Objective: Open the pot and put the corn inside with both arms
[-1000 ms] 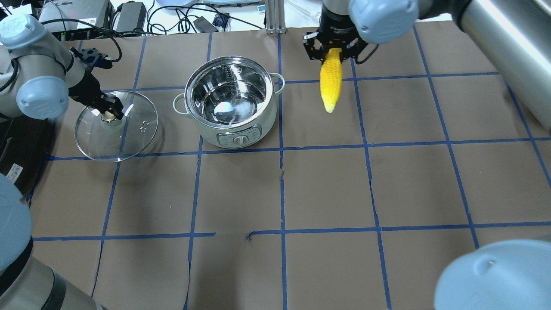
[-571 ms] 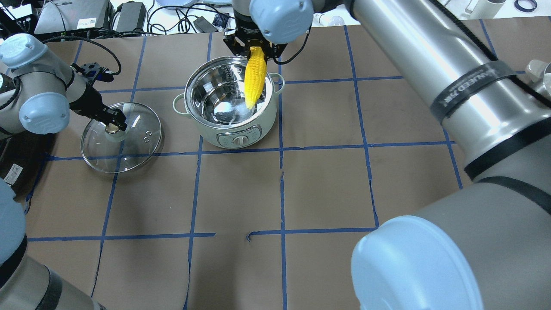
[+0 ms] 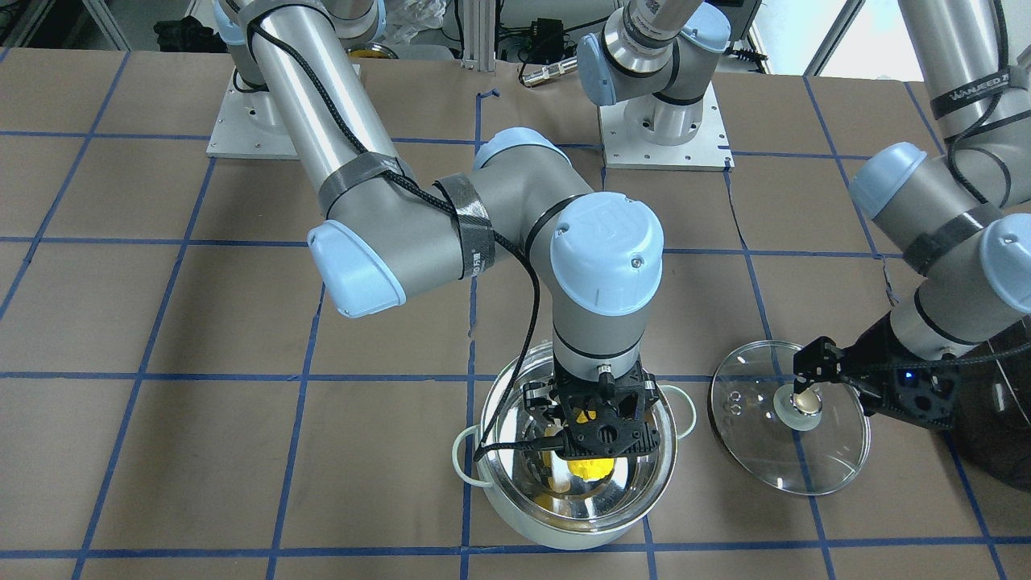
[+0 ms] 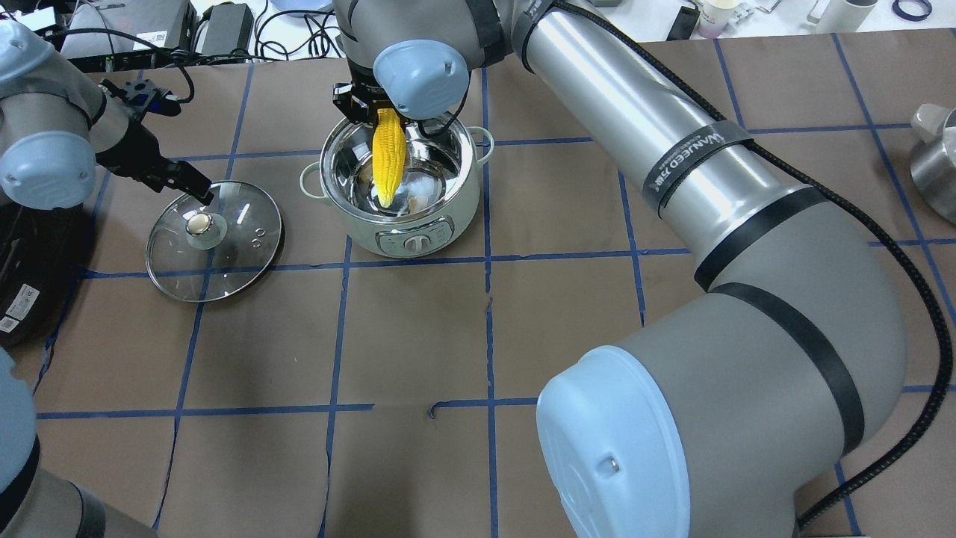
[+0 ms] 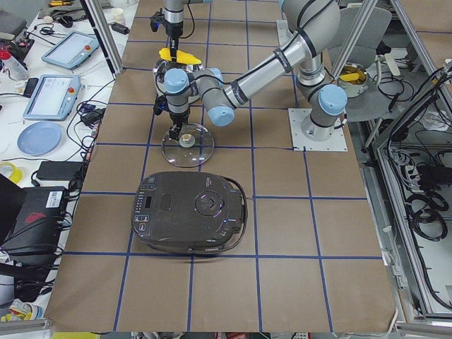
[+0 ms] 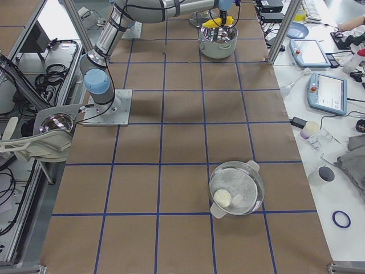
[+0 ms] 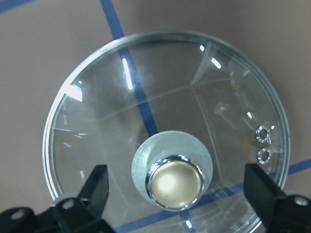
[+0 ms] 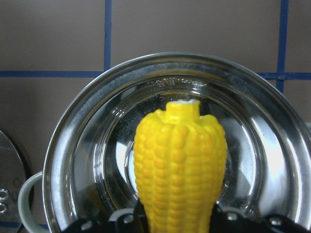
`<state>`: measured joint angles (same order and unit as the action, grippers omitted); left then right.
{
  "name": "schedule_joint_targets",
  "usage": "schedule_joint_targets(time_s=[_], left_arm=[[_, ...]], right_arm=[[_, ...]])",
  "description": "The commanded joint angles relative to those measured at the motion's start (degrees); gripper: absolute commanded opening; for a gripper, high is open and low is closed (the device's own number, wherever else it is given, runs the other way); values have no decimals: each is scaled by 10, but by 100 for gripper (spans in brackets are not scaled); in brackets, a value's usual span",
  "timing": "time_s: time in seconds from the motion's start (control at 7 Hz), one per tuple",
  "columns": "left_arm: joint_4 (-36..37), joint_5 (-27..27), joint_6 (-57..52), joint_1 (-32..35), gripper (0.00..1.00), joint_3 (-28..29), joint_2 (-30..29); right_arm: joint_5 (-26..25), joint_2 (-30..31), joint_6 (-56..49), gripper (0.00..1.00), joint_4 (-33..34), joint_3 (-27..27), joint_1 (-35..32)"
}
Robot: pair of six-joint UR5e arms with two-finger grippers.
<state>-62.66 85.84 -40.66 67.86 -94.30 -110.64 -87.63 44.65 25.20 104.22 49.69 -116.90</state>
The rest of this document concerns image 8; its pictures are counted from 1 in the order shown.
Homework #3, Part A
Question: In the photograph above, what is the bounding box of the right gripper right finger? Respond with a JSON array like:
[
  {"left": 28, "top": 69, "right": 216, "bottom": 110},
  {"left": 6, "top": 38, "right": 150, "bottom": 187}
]
[{"left": 211, "top": 204, "right": 310, "bottom": 233}]

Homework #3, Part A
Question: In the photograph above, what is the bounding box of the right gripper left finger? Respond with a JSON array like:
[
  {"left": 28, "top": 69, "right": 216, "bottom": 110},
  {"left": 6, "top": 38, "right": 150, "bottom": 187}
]
[{"left": 62, "top": 200, "right": 146, "bottom": 233}]

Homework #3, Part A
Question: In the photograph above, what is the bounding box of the yellow toy corn cob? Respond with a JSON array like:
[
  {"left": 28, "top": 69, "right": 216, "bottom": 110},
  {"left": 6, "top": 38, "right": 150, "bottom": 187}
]
[{"left": 134, "top": 100, "right": 227, "bottom": 233}]

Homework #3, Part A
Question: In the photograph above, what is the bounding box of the glass pot lid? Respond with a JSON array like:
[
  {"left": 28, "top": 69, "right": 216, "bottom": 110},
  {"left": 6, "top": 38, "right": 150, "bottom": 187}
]
[{"left": 0, "top": 131, "right": 28, "bottom": 231}]

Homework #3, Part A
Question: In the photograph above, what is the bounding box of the pale green electric pot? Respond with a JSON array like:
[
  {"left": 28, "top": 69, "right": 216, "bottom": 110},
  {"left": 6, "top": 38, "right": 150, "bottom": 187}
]
[{"left": 24, "top": 52, "right": 311, "bottom": 233}]

